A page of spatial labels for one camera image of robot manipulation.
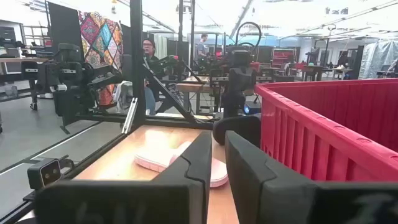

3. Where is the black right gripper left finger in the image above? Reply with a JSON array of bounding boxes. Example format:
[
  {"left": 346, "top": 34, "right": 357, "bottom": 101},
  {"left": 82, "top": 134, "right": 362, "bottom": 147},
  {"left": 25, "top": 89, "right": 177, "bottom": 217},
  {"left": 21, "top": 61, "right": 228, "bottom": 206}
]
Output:
[{"left": 34, "top": 130, "right": 213, "bottom": 224}]

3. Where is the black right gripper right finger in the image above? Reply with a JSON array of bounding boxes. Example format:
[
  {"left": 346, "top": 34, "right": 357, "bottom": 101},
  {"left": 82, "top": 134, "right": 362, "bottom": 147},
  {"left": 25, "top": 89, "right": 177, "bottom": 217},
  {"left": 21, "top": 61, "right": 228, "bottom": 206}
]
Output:
[{"left": 224, "top": 130, "right": 398, "bottom": 224}]

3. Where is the pink rubber slide sandal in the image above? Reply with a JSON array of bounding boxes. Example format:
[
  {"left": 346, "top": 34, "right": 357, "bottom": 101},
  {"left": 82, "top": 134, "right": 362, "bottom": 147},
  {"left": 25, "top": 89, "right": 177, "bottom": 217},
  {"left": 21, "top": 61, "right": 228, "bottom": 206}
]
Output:
[{"left": 134, "top": 140, "right": 229, "bottom": 189}]

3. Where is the red plastic bin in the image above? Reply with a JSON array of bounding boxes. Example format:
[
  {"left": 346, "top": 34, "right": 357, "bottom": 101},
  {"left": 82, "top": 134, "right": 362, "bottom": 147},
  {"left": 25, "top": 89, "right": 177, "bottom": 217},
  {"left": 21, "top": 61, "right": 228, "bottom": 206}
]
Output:
[{"left": 254, "top": 78, "right": 398, "bottom": 183}]

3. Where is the red tool cabinet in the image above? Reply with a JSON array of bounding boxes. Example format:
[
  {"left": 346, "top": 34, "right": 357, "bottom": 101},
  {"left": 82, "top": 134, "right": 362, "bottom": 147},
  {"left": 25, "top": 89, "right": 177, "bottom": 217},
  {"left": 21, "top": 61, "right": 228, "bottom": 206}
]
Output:
[{"left": 271, "top": 47, "right": 297, "bottom": 68}]

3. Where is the wooden background table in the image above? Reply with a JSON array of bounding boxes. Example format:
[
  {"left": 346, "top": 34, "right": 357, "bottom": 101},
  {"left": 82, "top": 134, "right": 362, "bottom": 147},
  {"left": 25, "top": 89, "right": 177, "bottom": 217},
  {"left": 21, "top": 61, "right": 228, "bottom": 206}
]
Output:
[{"left": 175, "top": 75, "right": 231, "bottom": 114}]

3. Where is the person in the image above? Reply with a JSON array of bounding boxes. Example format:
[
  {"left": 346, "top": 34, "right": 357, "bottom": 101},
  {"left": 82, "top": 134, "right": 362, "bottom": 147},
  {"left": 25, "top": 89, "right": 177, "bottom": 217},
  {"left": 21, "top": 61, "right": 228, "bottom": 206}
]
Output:
[
  {"left": 196, "top": 33, "right": 210, "bottom": 62},
  {"left": 142, "top": 37, "right": 163, "bottom": 116}
]

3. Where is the white chair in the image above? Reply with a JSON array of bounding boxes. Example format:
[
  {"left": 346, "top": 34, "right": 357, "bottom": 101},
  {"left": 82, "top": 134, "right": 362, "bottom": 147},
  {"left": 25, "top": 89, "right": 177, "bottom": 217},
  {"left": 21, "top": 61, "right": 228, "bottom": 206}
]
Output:
[{"left": 113, "top": 80, "right": 135, "bottom": 114}]

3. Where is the clear plastic sheeting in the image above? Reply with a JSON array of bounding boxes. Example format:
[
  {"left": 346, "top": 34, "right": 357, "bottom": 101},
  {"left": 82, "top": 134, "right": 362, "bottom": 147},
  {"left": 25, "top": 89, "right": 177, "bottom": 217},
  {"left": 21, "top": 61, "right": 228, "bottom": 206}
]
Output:
[{"left": 359, "top": 39, "right": 398, "bottom": 79}]

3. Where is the colourful patchwork quilt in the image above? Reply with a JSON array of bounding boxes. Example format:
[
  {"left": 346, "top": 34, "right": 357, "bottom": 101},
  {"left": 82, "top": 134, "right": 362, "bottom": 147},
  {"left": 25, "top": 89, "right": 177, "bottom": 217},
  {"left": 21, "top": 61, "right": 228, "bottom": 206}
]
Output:
[{"left": 77, "top": 11, "right": 124, "bottom": 106}]

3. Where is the black partition panel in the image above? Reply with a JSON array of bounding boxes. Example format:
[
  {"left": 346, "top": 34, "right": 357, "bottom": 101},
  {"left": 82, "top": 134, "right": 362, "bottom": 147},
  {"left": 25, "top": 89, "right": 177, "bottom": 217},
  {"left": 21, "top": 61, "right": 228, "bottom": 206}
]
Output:
[{"left": 47, "top": 1, "right": 84, "bottom": 60}]

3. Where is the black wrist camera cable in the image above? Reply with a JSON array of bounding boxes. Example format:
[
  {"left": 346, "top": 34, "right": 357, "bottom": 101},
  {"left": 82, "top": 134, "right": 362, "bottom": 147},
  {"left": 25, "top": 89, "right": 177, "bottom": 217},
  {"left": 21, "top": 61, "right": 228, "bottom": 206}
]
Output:
[{"left": 234, "top": 21, "right": 263, "bottom": 53}]

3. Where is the black diagonal frame brace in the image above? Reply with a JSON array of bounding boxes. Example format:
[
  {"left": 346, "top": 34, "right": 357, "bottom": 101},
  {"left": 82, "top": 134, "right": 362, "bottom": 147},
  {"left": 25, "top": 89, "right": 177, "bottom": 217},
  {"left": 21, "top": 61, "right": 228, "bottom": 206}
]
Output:
[{"left": 142, "top": 57, "right": 200, "bottom": 124}]

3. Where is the black frame beam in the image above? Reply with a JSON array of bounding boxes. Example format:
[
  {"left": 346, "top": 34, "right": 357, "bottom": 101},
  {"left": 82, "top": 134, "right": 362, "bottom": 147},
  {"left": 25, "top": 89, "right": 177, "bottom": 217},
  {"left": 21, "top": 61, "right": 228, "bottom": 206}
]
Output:
[{"left": 0, "top": 124, "right": 144, "bottom": 224}]

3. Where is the silver metal bracket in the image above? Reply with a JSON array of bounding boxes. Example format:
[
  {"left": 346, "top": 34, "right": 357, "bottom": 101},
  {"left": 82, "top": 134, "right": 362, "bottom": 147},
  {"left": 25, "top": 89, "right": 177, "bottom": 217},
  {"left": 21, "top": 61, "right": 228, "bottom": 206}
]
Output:
[{"left": 121, "top": 97, "right": 139, "bottom": 135}]

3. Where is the black aluminium frame rail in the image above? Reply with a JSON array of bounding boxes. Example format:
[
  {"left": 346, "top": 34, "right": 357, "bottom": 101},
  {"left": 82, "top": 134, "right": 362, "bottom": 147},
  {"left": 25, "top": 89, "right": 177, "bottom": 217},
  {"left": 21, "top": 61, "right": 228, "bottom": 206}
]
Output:
[{"left": 61, "top": 111, "right": 216, "bottom": 131}]

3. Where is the black frame upright post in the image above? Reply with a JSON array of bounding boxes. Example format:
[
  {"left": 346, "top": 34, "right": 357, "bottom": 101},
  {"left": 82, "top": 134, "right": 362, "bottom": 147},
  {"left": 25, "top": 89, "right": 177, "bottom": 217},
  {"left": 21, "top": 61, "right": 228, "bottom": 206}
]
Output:
[{"left": 129, "top": 0, "right": 147, "bottom": 127}]

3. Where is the small grey table camera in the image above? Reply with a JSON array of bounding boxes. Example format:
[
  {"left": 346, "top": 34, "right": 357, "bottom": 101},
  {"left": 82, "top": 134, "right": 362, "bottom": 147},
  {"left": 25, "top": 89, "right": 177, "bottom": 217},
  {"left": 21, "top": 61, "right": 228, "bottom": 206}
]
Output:
[{"left": 27, "top": 157, "right": 63, "bottom": 190}]

